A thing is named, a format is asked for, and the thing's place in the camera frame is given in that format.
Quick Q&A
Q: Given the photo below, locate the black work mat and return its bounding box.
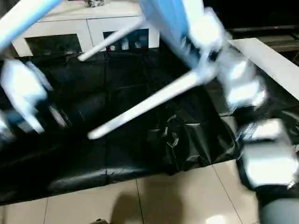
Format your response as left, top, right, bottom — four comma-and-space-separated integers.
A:
0, 43, 299, 206

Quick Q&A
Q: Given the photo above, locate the white plastic table leg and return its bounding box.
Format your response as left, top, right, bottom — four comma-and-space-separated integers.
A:
87, 69, 216, 141
0, 0, 62, 52
78, 17, 146, 63

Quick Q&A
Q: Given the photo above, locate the grey tangled bundle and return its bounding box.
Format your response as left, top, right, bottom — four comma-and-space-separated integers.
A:
85, 0, 105, 8

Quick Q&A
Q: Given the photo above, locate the white sideboard cabinet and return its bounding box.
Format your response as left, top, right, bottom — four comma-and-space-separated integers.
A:
11, 0, 161, 57

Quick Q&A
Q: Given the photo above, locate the white side table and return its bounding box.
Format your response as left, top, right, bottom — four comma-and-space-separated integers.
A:
228, 38, 299, 94

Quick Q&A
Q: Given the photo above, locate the dark low bench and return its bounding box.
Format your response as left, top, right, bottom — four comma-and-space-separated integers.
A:
228, 25, 299, 52

